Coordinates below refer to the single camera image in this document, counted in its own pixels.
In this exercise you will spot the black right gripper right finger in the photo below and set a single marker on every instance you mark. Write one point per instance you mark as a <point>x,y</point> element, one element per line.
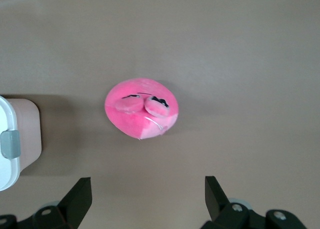
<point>217,204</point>

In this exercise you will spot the pink plastic storage box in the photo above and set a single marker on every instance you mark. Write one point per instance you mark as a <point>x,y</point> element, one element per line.
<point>28,134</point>

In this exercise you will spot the pink round plush toy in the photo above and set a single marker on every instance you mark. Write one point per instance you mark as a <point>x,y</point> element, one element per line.
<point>135,119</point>

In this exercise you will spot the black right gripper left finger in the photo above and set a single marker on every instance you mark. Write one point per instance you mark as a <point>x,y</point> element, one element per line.
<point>75,204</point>

